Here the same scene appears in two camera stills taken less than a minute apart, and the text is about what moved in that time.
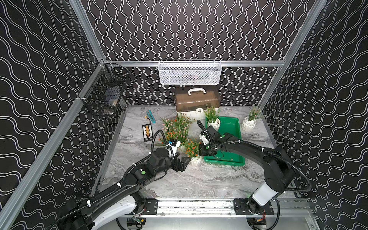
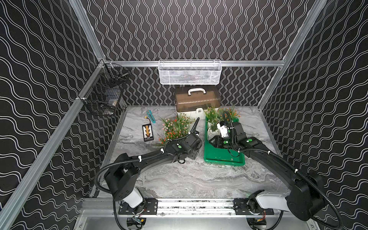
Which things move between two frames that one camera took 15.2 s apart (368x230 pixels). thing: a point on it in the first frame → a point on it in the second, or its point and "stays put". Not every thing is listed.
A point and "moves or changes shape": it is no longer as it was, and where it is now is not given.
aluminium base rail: (212, 207) stays put
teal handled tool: (153, 119) stays put
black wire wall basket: (103, 97) stays put
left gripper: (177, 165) → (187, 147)
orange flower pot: (192, 149) moves or changes shape
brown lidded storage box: (193, 100) stays put
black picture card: (147, 132) stays put
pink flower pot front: (211, 114) stays put
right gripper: (203, 153) → (217, 142)
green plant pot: (250, 120) → (213, 129)
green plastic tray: (232, 124) stays put
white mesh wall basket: (189, 72) stays put
